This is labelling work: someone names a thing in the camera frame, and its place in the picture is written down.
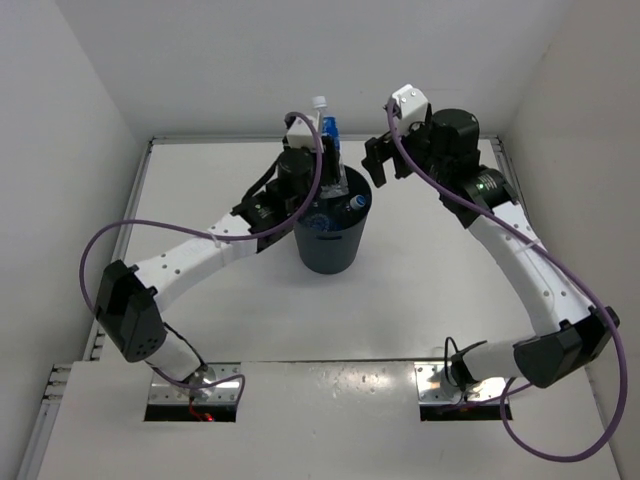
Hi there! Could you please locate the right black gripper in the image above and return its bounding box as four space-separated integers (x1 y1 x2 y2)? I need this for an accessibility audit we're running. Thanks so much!
362 111 448 187

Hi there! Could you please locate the blue label bottle blue cap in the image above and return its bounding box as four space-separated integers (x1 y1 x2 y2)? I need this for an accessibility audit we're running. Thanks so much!
302 213 336 232

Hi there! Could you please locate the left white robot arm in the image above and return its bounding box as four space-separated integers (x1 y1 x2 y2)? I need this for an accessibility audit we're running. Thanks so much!
94 136 339 394

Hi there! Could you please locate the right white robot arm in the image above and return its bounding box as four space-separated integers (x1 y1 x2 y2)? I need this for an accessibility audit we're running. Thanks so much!
362 107 619 390

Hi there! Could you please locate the dark grey plastic bin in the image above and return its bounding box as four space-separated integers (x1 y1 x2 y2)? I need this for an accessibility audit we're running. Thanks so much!
294 166 372 275

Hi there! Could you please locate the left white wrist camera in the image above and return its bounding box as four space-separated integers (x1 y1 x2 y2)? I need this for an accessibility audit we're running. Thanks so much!
283 112 322 151

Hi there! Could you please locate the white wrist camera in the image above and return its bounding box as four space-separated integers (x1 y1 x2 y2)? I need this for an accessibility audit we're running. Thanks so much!
283 112 322 151
386 84 430 135

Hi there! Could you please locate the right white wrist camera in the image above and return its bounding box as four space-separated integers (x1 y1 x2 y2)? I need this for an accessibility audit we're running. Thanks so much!
386 84 430 135

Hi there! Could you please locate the right aluminium frame rail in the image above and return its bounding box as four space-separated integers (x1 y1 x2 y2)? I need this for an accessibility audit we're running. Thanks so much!
490 136 529 217

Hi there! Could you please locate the aluminium frame rail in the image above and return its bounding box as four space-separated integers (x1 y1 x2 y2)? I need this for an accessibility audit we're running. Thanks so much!
490 136 529 217
19 138 154 476

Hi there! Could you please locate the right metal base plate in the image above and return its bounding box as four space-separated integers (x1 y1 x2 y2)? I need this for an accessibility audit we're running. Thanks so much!
414 360 506 406

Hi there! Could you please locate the metal base plate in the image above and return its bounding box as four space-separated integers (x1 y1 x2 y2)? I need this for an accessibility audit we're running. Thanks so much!
147 363 244 410
414 360 506 406

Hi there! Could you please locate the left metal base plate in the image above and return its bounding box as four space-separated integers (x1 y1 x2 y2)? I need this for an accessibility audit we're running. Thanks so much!
147 363 244 410

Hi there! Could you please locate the left aluminium frame rail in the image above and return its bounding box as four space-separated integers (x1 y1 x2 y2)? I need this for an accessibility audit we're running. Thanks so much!
19 138 154 476

